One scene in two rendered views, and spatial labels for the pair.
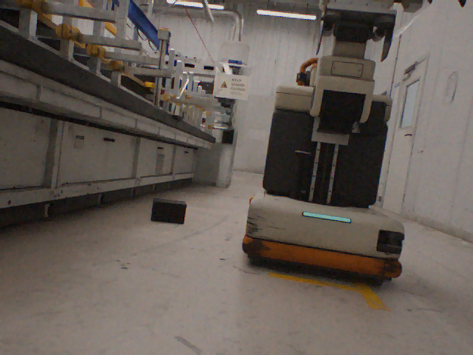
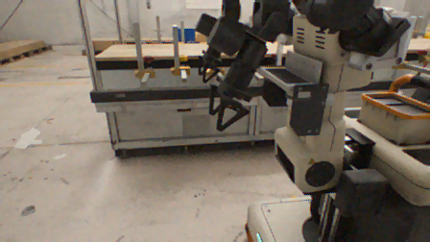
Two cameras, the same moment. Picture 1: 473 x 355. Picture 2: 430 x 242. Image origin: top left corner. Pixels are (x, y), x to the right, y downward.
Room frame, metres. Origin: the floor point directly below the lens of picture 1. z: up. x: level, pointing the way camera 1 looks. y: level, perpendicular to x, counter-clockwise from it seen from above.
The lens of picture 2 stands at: (1.21, -1.13, 1.24)
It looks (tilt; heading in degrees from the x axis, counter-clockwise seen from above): 24 degrees down; 78
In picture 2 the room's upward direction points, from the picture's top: straight up
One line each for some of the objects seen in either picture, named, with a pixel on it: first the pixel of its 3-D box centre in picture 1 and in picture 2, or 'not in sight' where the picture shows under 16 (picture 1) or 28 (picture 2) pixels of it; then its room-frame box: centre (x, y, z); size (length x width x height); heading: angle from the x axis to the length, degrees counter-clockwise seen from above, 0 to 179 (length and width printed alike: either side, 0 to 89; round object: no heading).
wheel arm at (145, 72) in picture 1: (129, 69); not in sight; (2.14, 0.60, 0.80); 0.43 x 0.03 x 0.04; 86
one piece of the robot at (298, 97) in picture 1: (324, 138); (370, 181); (2.03, -0.42, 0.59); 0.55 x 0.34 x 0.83; 86
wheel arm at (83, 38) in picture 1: (86, 39); not in sight; (1.64, 0.64, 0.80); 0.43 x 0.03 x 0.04; 86
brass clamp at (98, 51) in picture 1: (98, 52); not in sight; (1.87, 0.67, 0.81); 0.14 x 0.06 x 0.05; 176
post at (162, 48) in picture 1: (159, 74); not in sight; (2.84, 0.60, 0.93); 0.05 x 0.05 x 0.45; 86
